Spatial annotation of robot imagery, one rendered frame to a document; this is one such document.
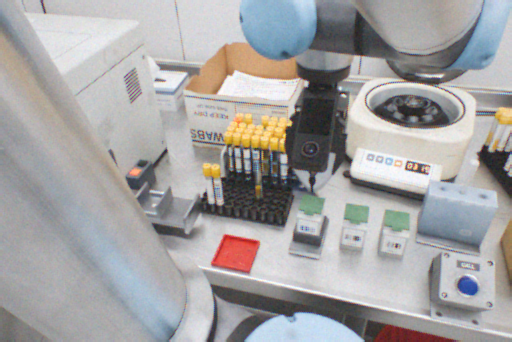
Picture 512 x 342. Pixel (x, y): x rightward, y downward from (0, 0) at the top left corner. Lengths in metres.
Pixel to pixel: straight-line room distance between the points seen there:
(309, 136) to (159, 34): 0.86
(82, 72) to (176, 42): 0.60
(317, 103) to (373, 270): 0.31
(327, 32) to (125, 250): 0.26
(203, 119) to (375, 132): 0.37
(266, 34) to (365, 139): 0.50
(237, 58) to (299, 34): 0.77
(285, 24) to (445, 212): 0.47
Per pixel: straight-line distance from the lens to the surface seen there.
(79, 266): 0.21
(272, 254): 0.71
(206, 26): 1.22
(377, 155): 0.85
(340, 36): 0.38
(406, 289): 0.70
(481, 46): 0.36
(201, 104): 0.90
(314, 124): 0.51
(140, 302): 0.25
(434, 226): 0.76
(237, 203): 0.77
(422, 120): 0.90
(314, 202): 0.68
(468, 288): 0.64
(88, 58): 0.73
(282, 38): 0.38
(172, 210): 0.75
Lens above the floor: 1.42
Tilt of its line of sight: 39 degrees down
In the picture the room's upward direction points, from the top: 3 degrees counter-clockwise
